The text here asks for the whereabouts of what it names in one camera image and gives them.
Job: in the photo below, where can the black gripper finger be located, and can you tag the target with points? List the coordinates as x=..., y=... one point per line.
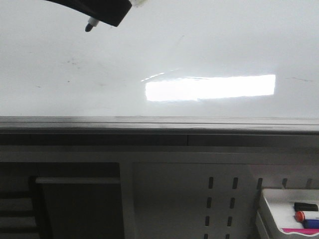
x=111, y=12

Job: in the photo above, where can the white taped whiteboard marker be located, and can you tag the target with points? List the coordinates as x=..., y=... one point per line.
x=92, y=22

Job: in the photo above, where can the large white whiteboard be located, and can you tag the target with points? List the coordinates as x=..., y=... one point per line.
x=173, y=64

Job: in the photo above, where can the grey perforated metal panel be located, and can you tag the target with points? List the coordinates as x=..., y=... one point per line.
x=207, y=192

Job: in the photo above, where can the white marker tray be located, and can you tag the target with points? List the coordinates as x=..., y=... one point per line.
x=276, y=215

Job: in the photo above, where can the black marker cap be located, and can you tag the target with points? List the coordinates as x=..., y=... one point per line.
x=300, y=206

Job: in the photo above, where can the red capped white marker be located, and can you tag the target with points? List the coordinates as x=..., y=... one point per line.
x=301, y=216

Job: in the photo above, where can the blue capped white marker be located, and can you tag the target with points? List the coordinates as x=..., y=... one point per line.
x=311, y=224

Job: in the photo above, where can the pink highlighter pen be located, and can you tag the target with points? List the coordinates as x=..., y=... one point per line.
x=301, y=231

